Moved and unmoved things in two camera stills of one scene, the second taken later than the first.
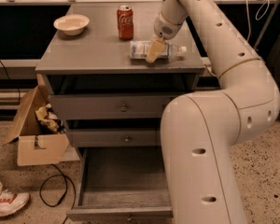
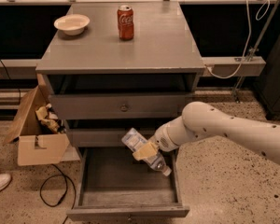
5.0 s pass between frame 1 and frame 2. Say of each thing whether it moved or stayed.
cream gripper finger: moved
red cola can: stayed
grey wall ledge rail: stayed
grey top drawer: stayed
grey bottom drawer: stayed
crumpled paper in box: stayed
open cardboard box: stayed
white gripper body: moved
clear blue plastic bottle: moved
